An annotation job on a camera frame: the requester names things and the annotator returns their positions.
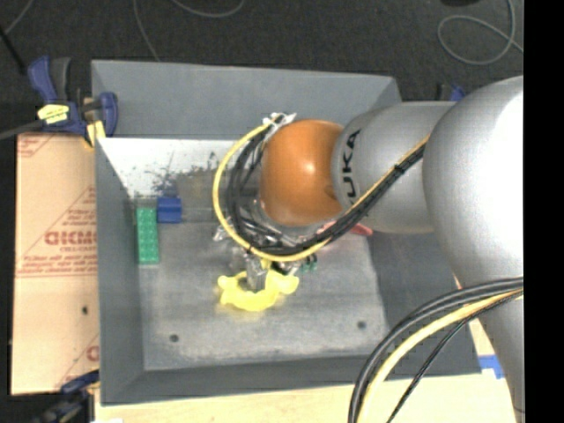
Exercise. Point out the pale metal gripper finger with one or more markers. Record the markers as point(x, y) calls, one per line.
point(251, 275)
point(261, 275)

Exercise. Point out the yellow rubber toy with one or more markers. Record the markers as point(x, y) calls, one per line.
point(247, 300)

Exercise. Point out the clear plastic thing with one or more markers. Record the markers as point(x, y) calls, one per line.
point(222, 235)

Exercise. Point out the grey metal bin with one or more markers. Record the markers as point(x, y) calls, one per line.
point(198, 324)

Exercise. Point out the blue block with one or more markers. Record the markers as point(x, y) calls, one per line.
point(169, 210)

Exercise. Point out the red thing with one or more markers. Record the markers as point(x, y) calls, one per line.
point(362, 231)

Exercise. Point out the green flat block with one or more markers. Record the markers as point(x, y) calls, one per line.
point(147, 236)

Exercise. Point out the brown cardboard board, red print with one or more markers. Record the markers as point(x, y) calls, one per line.
point(53, 218)

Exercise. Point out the black cylinder on white bracket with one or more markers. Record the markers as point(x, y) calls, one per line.
point(285, 269)

